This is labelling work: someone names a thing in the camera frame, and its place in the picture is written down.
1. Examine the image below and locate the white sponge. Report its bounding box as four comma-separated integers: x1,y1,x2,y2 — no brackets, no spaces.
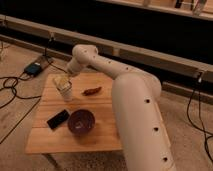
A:
55,77,68,87

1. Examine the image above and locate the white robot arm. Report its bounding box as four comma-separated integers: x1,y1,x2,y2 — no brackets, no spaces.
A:
67,44,177,171

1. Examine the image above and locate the blue power adapter box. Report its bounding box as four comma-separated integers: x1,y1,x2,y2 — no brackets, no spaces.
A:
24,63,42,76

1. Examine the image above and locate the wooden table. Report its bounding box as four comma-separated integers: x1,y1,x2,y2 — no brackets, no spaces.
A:
25,73,122,154

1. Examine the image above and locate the black rectangular phone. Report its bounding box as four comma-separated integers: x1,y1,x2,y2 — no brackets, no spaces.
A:
47,110,69,130

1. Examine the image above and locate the purple bowl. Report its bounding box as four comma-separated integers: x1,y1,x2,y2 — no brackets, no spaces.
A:
67,109,95,136

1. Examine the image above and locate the black floor cable left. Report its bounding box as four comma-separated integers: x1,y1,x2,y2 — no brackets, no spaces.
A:
0,75,42,145

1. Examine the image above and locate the black cable right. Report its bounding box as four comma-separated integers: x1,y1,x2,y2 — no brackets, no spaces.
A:
186,75,213,164

